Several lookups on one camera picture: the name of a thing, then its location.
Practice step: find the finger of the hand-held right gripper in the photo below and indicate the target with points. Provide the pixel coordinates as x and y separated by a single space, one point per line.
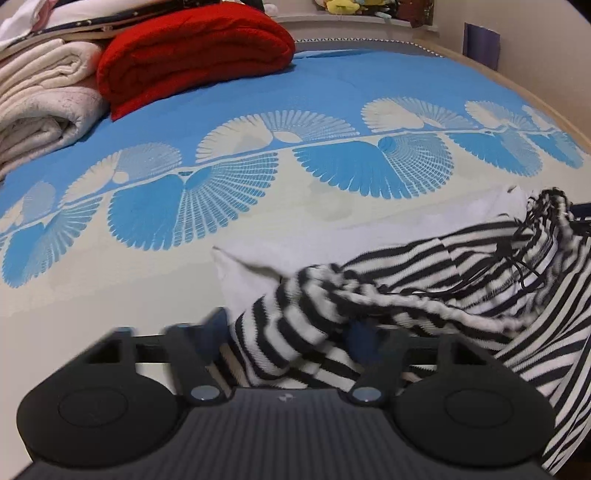
581 212

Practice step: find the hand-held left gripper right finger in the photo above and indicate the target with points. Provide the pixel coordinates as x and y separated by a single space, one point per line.
364 344

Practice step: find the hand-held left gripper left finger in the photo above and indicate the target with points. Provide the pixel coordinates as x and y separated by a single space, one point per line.
184 355

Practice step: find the striped hooded top white vest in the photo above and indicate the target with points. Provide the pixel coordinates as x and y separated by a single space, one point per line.
438 286

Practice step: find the blue patterned bed sheet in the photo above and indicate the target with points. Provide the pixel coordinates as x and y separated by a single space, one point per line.
277 161

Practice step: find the red plush cushion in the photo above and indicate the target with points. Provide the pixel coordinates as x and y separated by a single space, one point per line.
415 10

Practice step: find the speckled white rolled quilt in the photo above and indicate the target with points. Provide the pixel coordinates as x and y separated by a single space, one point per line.
46 120

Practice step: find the red folded blanket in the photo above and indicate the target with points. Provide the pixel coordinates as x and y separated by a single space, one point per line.
194 55

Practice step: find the yellow plush toy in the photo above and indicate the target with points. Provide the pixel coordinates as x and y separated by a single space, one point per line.
341 5

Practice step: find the dark star-trimmed folded blanket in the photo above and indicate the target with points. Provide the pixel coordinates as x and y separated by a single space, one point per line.
92 25

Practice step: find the white and pink cloth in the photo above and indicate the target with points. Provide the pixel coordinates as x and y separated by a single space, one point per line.
23 16

